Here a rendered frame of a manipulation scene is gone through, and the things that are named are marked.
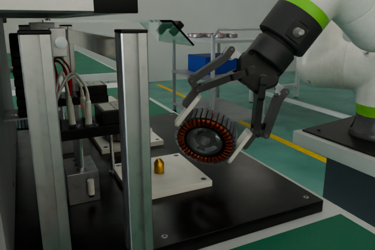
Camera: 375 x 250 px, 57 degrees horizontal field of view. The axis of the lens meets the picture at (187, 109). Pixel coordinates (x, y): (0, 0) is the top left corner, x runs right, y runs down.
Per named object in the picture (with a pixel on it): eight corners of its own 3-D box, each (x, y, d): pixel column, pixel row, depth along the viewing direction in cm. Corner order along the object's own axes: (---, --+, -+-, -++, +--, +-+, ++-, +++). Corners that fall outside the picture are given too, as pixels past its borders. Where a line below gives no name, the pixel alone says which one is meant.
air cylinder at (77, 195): (92, 181, 65) (90, 154, 63) (100, 199, 58) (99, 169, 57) (64, 187, 63) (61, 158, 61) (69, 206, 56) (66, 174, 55)
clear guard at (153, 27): (158, 41, 102) (158, 20, 101) (194, 46, 81) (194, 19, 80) (39, 43, 89) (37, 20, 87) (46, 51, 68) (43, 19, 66)
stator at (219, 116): (248, 145, 60) (250, 131, 62) (197, 107, 57) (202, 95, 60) (209, 174, 66) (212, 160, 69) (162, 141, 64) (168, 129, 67)
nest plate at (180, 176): (178, 157, 76) (178, 152, 76) (212, 186, 63) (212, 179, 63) (111, 169, 70) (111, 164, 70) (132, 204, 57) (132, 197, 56)
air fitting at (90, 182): (94, 193, 57) (92, 177, 57) (95, 197, 56) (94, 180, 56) (87, 195, 57) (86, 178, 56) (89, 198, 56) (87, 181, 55)
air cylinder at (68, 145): (74, 142, 86) (72, 120, 85) (78, 152, 79) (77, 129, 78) (52, 145, 84) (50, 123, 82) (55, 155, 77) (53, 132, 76)
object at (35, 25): (53, 38, 74) (51, 18, 73) (56, 39, 68) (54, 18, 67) (30, 39, 72) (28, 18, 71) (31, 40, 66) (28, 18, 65)
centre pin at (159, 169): (162, 169, 67) (161, 155, 67) (166, 172, 66) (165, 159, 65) (152, 171, 67) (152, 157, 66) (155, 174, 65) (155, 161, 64)
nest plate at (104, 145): (144, 128, 97) (144, 124, 97) (163, 144, 84) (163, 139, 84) (90, 135, 91) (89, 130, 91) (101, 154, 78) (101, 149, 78)
